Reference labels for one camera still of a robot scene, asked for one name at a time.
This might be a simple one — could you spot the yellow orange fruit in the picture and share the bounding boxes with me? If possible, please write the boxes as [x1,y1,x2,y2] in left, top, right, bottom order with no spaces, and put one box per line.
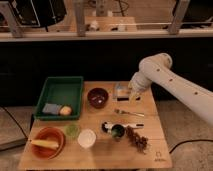
[59,106,72,116]

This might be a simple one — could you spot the white paper cup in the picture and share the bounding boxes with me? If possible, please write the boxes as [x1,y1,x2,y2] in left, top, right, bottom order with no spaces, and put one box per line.
[77,129,96,149]

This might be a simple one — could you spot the metal fork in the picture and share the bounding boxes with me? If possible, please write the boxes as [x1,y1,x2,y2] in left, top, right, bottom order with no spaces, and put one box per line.
[114,109,145,117]

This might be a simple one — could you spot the white black marker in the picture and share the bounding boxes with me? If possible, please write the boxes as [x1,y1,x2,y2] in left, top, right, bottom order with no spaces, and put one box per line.
[101,122,144,133]

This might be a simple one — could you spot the orange clay bowl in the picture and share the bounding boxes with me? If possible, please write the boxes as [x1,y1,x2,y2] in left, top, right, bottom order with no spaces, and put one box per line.
[30,127,65,160]

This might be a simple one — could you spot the black box background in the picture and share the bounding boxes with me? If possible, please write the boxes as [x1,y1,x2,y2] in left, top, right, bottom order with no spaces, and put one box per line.
[9,0,67,28]

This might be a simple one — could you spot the green lid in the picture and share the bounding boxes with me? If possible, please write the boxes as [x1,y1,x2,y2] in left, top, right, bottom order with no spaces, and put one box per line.
[65,123,80,139]

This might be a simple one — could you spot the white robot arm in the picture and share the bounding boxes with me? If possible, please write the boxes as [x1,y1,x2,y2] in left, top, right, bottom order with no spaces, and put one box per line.
[129,53,213,125]

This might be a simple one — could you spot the dark green metal cup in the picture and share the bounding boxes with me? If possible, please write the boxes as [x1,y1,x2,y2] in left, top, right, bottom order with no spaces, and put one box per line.
[111,124,125,140]

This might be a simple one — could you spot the blue grey sponge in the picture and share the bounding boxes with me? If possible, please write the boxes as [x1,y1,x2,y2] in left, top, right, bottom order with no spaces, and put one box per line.
[42,103,62,115]

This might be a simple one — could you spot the yellow corn cob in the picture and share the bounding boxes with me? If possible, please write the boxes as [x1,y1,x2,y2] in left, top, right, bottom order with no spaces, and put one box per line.
[31,140,59,149]

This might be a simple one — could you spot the brown grape bunch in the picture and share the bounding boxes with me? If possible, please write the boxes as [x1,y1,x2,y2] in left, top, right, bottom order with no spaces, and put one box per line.
[126,126,148,153]

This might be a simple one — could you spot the green plastic tray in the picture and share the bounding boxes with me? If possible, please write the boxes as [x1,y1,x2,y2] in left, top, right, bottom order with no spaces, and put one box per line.
[34,76,84,121]

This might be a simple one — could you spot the dark red bowl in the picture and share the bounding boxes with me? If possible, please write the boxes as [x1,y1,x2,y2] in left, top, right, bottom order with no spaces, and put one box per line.
[87,88,109,109]

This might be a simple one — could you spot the black cable on floor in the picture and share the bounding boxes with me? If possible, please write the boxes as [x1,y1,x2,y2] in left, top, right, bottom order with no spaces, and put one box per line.
[168,138,213,155]

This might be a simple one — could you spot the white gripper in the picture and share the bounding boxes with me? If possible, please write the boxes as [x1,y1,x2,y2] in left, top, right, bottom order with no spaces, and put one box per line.
[129,72,151,101]

